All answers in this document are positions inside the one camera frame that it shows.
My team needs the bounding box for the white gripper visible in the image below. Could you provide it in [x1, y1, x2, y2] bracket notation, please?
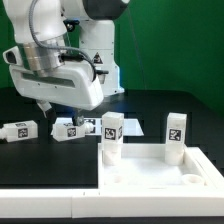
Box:
[9, 61, 104, 126]

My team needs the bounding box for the white square table top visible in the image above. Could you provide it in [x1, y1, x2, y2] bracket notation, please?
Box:
[98, 143, 224, 191]

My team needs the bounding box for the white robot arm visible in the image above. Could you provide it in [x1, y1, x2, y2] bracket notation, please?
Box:
[3, 0, 130, 120]

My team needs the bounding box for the white L-shaped obstacle fence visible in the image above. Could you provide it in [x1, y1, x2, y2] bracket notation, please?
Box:
[0, 188, 224, 218]

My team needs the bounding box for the grey cable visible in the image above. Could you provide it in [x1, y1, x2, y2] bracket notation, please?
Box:
[28, 0, 98, 83]

